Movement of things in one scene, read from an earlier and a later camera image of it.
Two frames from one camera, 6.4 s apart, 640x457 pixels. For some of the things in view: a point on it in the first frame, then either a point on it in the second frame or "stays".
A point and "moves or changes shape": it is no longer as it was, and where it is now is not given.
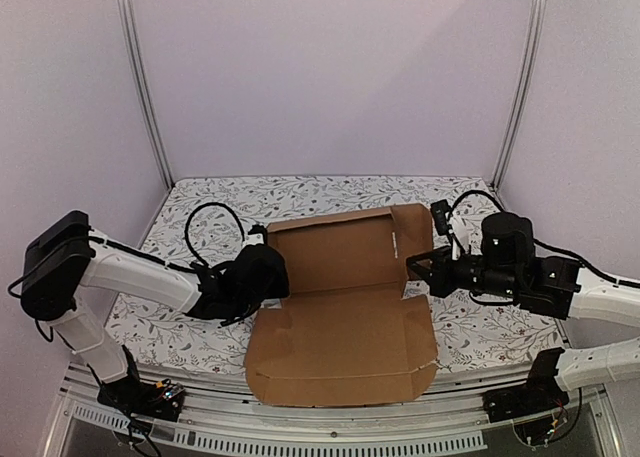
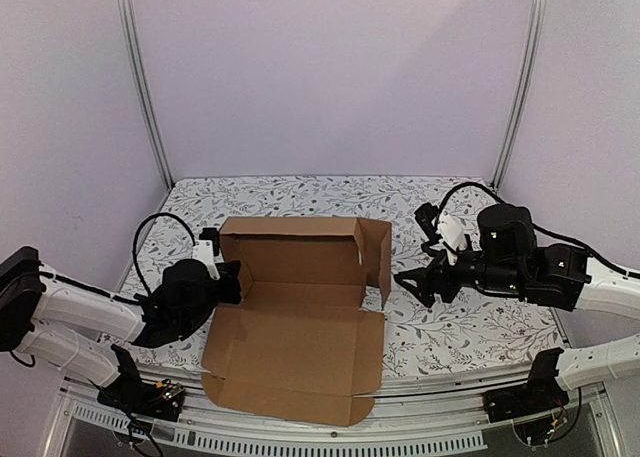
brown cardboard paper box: x=346 y=335 moves or changes shape
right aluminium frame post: x=527 y=78 stays
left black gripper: x=280 y=290 → x=229 y=273
